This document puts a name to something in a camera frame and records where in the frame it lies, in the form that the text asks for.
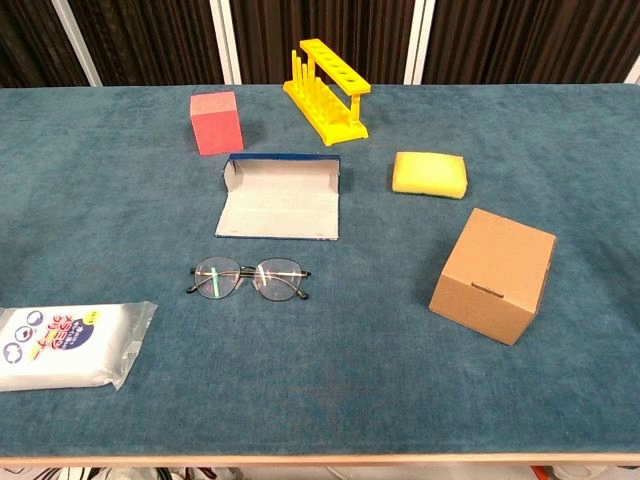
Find white wet wipes pack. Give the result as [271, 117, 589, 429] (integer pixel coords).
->
[0, 301, 159, 393]

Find blue white glasses case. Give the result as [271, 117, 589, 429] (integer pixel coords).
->
[214, 152, 343, 242]

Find teal table cloth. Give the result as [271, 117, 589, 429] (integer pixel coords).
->
[0, 83, 640, 459]

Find dark ribbed partition panel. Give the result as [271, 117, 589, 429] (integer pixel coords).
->
[67, 0, 225, 87]
[0, 0, 91, 89]
[228, 0, 417, 85]
[423, 0, 640, 85]

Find red foam cube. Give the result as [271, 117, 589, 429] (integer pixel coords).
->
[189, 90, 246, 157]

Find brown cardboard box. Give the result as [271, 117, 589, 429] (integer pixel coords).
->
[428, 207, 558, 347]

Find yellow sponge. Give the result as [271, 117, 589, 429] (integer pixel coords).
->
[390, 151, 470, 200]

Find light wooden table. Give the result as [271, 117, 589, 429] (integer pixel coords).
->
[0, 452, 640, 470]

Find yellow plastic test tube rack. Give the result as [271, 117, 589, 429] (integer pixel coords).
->
[282, 38, 372, 148]

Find thin metal eyeglasses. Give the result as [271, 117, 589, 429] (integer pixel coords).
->
[185, 256, 312, 303]

